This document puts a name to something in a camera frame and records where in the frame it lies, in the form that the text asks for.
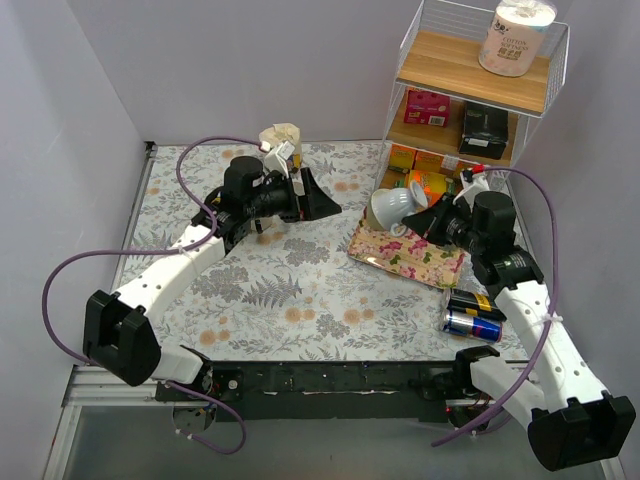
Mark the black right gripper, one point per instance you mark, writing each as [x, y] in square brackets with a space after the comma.
[441, 225]

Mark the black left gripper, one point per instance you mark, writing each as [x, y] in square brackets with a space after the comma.
[300, 201]

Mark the grey ceramic mug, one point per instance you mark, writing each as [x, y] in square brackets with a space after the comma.
[388, 207]

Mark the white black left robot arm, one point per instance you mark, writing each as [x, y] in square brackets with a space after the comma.
[118, 327]

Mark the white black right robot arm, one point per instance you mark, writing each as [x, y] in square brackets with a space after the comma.
[569, 415]

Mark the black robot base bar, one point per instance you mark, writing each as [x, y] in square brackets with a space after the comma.
[308, 390]

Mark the orange sponge pack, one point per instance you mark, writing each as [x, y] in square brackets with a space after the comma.
[432, 183]

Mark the yellow green sponge pack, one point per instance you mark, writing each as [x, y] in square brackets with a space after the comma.
[451, 186]

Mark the floral tray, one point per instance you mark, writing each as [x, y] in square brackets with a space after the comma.
[409, 256]

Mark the yellow sponge pack middle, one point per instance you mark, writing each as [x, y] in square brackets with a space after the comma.
[428, 161]

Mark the yellow sponge pack right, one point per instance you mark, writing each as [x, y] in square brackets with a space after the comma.
[463, 165]

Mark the yellow sponge pack left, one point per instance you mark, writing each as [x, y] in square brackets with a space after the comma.
[401, 158]

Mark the beige paper roll with cartoon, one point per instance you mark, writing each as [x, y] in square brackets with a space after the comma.
[281, 132]

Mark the black yellow drink can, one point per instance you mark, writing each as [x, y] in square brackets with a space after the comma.
[474, 304]

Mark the blue silver drink can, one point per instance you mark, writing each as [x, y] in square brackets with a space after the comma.
[462, 324]

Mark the black product box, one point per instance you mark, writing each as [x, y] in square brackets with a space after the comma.
[485, 131]

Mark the pink sponge box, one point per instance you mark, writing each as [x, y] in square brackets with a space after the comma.
[427, 108]

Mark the pink wrapped toilet paper roll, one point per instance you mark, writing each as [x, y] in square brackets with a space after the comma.
[515, 36]

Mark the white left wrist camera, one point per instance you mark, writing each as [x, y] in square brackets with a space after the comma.
[276, 157]

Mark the white wire wooden shelf rack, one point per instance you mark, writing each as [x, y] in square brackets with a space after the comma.
[439, 54]

